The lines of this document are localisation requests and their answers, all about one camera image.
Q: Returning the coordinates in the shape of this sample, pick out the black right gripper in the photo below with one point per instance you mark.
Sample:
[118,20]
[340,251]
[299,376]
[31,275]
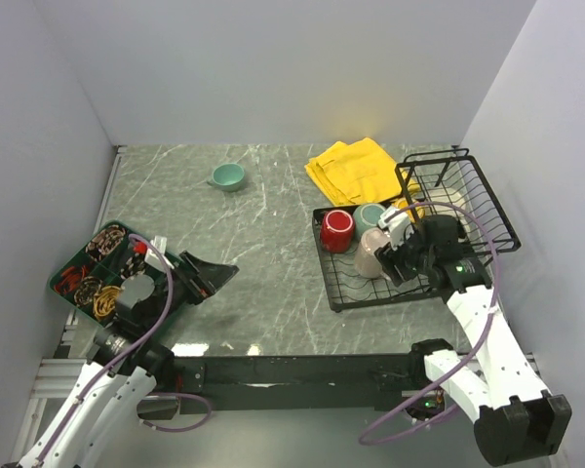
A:
[388,257]

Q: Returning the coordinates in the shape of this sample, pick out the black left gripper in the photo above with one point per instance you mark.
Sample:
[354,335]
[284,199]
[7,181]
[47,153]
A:
[214,275]

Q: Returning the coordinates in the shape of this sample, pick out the green glazed mug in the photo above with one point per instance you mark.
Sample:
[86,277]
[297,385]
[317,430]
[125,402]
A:
[366,216]

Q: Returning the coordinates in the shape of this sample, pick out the pink mug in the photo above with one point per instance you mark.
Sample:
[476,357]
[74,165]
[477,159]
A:
[365,261]

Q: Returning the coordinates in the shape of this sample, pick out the red mug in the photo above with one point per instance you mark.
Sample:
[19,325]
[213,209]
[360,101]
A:
[337,231]

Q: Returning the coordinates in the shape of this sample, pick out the small teal cup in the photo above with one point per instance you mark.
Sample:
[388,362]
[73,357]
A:
[229,177]

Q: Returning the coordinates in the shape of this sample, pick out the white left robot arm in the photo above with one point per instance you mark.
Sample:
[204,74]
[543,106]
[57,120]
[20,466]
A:
[128,364]

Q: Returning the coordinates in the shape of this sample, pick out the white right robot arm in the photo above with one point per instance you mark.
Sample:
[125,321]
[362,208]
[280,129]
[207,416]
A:
[515,415]

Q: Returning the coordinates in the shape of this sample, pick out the black front base bar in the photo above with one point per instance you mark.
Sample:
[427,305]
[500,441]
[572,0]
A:
[377,381]

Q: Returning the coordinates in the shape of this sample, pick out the yellow cloth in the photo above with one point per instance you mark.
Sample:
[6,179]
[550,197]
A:
[355,174]

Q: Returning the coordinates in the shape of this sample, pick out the green organizer tray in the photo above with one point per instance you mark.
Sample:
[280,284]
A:
[91,279]

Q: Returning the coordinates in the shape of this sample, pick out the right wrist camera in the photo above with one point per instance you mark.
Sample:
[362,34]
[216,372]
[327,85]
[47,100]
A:
[394,223]

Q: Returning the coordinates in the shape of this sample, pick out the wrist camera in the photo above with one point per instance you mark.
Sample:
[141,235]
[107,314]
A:
[394,223]
[150,258]

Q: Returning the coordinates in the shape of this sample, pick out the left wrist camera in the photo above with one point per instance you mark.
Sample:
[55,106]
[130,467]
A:
[150,258]

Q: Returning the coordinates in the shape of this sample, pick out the black wire dish rack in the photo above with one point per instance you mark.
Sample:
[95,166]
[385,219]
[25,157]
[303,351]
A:
[454,168]

